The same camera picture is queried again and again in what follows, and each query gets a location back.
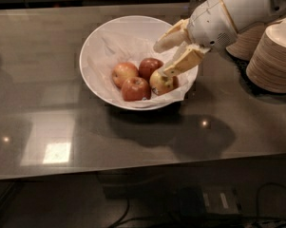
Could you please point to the stack paper plates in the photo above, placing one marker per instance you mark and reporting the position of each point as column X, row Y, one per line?
column 247, row 42
column 267, row 67

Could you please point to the rear stack paper plates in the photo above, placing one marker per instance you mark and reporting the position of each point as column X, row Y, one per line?
column 247, row 42

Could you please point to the red yellow apple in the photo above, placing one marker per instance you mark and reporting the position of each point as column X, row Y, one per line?
column 161, row 85

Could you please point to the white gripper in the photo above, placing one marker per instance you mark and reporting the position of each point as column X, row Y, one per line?
column 209, row 24

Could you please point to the white paper liner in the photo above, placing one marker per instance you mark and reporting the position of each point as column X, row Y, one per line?
column 107, row 48

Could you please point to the dark box under table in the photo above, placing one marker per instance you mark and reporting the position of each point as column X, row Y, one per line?
column 209, row 200

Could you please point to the white bowl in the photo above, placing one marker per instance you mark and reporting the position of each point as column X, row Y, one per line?
column 117, row 29

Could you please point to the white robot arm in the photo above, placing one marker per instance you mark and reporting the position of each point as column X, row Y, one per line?
column 246, row 13

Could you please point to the front stack paper plates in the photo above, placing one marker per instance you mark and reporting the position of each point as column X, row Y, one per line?
column 267, row 67

